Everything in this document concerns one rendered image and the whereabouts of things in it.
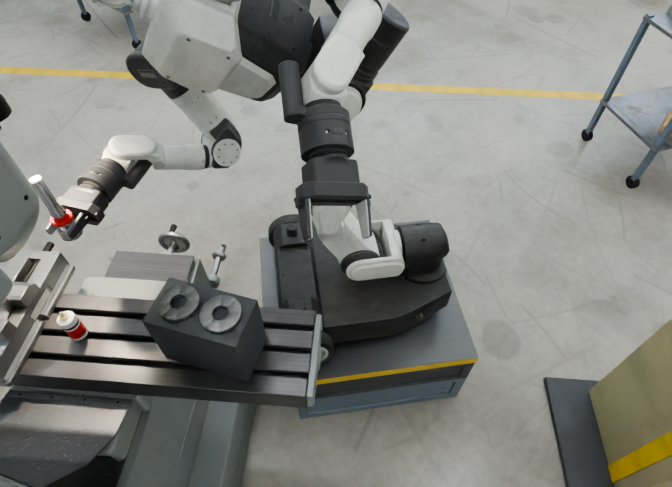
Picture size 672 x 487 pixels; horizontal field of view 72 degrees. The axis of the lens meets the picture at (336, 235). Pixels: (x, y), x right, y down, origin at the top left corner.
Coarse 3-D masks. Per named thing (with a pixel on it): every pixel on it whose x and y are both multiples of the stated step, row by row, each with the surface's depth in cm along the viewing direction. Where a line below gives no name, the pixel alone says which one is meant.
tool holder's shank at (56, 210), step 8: (40, 176) 95; (32, 184) 94; (40, 184) 94; (40, 192) 95; (48, 192) 97; (48, 200) 97; (56, 200) 99; (48, 208) 99; (56, 208) 100; (64, 208) 102; (56, 216) 101; (64, 216) 102
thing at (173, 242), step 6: (174, 228) 172; (162, 234) 171; (168, 234) 170; (174, 234) 170; (180, 234) 171; (162, 240) 173; (168, 240) 174; (174, 240) 173; (180, 240) 172; (186, 240) 173; (162, 246) 176; (168, 246) 177; (174, 246) 173; (180, 246) 176; (186, 246) 174; (162, 252) 168; (168, 252) 168; (174, 252) 178; (180, 252) 178
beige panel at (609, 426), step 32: (640, 352) 166; (576, 384) 202; (608, 384) 185; (640, 384) 165; (576, 416) 194; (608, 416) 184; (640, 416) 164; (576, 448) 186; (608, 448) 182; (640, 448) 162; (576, 480) 178; (608, 480) 178; (640, 480) 161
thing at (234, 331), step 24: (168, 288) 103; (192, 288) 103; (168, 312) 99; (192, 312) 99; (216, 312) 101; (240, 312) 99; (168, 336) 102; (192, 336) 98; (216, 336) 97; (240, 336) 97; (264, 336) 114; (192, 360) 109; (216, 360) 105; (240, 360) 101
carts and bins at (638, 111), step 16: (80, 0) 401; (128, 16) 363; (656, 16) 247; (640, 32) 252; (624, 64) 267; (608, 96) 283; (624, 96) 290; (640, 96) 290; (656, 96) 290; (624, 112) 279; (640, 112) 279; (656, 112) 279; (592, 128) 302; (640, 128) 270; (656, 128) 270; (656, 144) 257; (640, 176) 275
